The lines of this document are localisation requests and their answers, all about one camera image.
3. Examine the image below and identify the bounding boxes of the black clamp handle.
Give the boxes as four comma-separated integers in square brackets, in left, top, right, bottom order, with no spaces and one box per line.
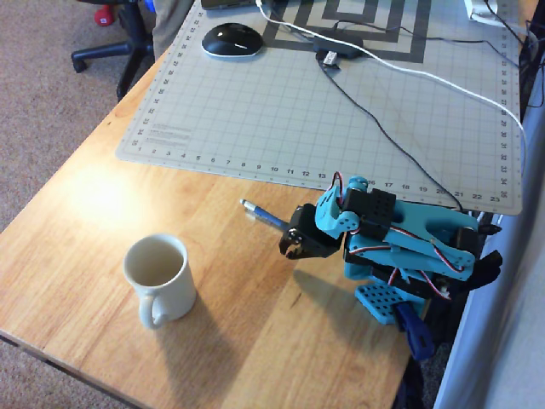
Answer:
[467,250,504,294]

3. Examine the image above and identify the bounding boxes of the red dumbbell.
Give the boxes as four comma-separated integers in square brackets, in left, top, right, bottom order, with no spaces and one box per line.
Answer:
[93,4,113,28]

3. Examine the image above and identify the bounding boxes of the white box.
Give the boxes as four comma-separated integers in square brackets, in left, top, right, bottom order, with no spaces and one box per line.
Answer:
[463,0,514,26]

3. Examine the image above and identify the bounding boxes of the dark blue table clamp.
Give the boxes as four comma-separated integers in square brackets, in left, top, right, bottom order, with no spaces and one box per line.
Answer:
[393,302,436,362]

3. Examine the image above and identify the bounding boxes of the black office chair base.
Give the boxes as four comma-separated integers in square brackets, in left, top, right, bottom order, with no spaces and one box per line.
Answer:
[70,0,155,102]

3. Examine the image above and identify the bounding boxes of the black usb hub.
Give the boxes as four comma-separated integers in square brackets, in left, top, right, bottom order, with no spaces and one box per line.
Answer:
[313,35,366,60]

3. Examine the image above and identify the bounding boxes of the grey gridded cutting mat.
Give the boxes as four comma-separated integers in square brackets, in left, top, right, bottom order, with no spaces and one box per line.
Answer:
[115,0,525,216]

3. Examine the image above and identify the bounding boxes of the white ceramic mug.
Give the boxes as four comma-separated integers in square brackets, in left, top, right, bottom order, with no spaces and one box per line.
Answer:
[123,233,198,331]

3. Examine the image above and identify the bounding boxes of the thin black cable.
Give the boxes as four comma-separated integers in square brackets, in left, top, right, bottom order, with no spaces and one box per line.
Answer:
[315,53,465,213]

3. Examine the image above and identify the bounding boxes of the long white cable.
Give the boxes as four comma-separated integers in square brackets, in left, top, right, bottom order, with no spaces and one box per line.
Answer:
[254,0,529,176]

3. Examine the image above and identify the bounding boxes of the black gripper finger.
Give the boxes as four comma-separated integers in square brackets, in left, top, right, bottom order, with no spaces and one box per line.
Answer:
[285,245,317,262]
[278,228,302,256]

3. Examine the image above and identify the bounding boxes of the black and silver computer mouse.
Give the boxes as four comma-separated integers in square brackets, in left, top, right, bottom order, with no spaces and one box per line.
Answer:
[200,22,265,59]

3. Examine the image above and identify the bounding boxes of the khaki trouser leg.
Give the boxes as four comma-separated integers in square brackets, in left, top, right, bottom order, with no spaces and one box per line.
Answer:
[150,0,195,61]

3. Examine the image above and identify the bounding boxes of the dark blue pen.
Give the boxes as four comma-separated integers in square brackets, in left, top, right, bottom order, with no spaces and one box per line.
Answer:
[238,198,291,232]

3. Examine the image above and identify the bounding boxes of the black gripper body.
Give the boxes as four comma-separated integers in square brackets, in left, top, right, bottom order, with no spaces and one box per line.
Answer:
[288,203,342,259]

